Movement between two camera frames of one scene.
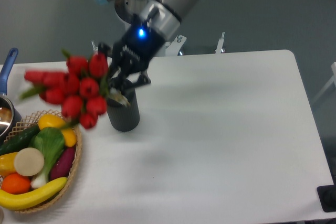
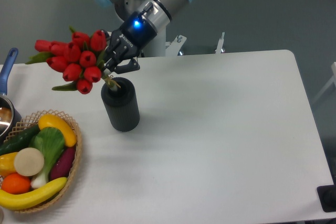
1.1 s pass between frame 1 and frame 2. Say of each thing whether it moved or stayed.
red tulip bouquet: moved
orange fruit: stayed
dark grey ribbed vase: stayed
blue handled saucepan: stayed
